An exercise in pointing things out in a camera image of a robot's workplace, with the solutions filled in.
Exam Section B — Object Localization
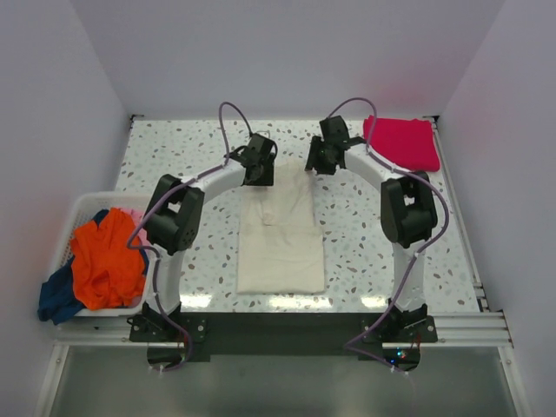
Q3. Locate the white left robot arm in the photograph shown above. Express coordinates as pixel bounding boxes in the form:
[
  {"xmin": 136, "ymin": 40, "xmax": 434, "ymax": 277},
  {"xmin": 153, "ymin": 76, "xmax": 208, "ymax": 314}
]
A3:
[{"xmin": 141, "ymin": 134, "xmax": 278, "ymax": 341}]

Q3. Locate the orange t-shirt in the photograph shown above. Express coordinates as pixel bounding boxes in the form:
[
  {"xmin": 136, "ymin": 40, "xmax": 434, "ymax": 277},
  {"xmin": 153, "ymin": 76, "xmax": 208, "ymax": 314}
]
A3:
[{"xmin": 70, "ymin": 208, "xmax": 148, "ymax": 311}]

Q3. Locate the cream white t-shirt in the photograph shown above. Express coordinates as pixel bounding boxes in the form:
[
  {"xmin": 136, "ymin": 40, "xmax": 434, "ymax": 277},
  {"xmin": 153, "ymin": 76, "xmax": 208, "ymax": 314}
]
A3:
[{"xmin": 236, "ymin": 159, "xmax": 325, "ymax": 295}]

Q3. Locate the navy blue t-shirt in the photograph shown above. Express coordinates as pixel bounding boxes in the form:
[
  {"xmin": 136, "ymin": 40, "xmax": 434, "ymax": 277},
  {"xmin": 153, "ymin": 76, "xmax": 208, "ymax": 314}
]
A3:
[{"xmin": 36, "ymin": 210, "xmax": 108, "ymax": 328}]

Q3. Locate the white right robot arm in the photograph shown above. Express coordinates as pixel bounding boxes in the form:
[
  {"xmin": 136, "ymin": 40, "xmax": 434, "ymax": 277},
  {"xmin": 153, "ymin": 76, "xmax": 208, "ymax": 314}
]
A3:
[{"xmin": 306, "ymin": 116, "xmax": 438, "ymax": 341}]

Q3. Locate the pink t-shirt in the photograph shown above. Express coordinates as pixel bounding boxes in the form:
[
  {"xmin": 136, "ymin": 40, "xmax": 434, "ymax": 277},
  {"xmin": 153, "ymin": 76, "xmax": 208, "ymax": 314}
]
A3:
[{"xmin": 120, "ymin": 208, "xmax": 149, "ymax": 245}]

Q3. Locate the white plastic laundry basket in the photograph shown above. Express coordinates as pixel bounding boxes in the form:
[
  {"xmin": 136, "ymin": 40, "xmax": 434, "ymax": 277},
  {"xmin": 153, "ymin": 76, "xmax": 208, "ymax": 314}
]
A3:
[{"xmin": 50, "ymin": 191, "xmax": 150, "ymax": 318}]

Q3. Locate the aluminium frame rail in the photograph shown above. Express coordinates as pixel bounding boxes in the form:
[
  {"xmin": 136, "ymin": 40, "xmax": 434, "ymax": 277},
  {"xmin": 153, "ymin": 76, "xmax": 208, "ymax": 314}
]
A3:
[{"xmin": 49, "ymin": 312, "xmax": 513, "ymax": 348}]

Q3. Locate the folded magenta t-shirt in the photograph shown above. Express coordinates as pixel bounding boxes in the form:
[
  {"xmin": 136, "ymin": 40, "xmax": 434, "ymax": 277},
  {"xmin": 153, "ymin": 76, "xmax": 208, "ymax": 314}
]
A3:
[{"xmin": 370, "ymin": 118, "xmax": 440, "ymax": 172}]

